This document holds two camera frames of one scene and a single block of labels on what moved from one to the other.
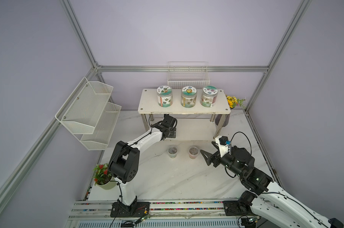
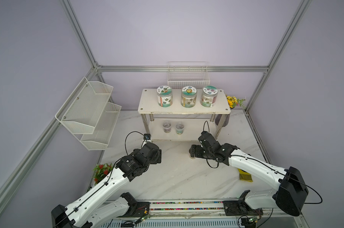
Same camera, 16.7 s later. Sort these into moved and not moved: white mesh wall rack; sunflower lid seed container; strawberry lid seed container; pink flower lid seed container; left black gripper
Moved: left black gripper
Not moved: pink flower lid seed container; white mesh wall rack; strawberry lid seed container; sunflower lid seed container
